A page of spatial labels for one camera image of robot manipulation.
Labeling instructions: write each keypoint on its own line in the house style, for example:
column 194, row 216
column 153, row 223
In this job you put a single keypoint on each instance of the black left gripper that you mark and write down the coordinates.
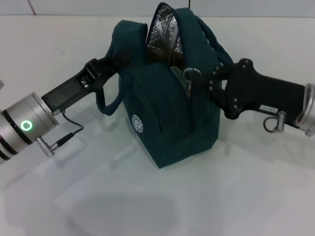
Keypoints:
column 71, row 88

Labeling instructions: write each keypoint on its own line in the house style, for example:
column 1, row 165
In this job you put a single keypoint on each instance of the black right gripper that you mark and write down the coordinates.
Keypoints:
column 263, row 91

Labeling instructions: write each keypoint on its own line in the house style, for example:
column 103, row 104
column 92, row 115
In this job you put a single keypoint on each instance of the dark blue-green insulated lunch bag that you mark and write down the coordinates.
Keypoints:
column 172, row 127

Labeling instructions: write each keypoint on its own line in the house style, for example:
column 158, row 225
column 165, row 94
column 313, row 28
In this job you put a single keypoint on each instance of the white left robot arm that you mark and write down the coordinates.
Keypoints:
column 24, row 125

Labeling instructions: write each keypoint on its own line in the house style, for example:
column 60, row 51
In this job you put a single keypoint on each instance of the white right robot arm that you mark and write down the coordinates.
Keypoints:
column 308, row 110

